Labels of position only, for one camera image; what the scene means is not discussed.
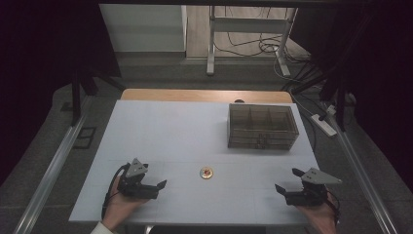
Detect black floor cables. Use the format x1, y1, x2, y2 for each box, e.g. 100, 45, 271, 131
213, 6, 313, 66

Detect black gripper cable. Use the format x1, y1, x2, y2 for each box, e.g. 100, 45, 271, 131
100, 164, 131, 220
324, 191, 341, 226

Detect black metal stand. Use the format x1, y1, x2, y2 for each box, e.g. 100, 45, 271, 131
282, 64, 349, 133
69, 66, 126, 126

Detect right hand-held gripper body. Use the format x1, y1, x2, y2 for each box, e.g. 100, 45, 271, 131
285, 167, 343, 207

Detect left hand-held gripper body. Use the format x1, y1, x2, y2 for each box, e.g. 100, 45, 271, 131
116, 158, 160, 200

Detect white cabinet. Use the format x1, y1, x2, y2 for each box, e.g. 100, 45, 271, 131
98, 3, 189, 53

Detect person's left hand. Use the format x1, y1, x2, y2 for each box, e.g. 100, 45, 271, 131
101, 176, 150, 232

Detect white table mat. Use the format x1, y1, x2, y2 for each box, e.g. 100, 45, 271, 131
68, 99, 320, 226

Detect dark curtain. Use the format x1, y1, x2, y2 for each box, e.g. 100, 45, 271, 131
0, 0, 122, 186
290, 0, 413, 193

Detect clear brown drawer box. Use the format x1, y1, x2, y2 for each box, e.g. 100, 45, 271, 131
227, 102, 300, 151

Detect wooden table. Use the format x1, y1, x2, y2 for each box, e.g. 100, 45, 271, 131
120, 88, 294, 104

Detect person's right hand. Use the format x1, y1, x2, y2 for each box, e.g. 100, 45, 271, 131
296, 196, 339, 234

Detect aluminium floor rail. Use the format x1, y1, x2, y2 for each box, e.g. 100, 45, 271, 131
13, 96, 94, 234
324, 106, 398, 234

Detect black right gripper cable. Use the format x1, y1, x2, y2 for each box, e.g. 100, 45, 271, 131
324, 191, 341, 226

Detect white metal desk frame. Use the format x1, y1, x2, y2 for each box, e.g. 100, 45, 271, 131
206, 5, 299, 77

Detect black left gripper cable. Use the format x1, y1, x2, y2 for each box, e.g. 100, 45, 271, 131
100, 164, 131, 220

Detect white power strip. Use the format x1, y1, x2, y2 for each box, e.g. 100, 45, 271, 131
311, 113, 338, 137

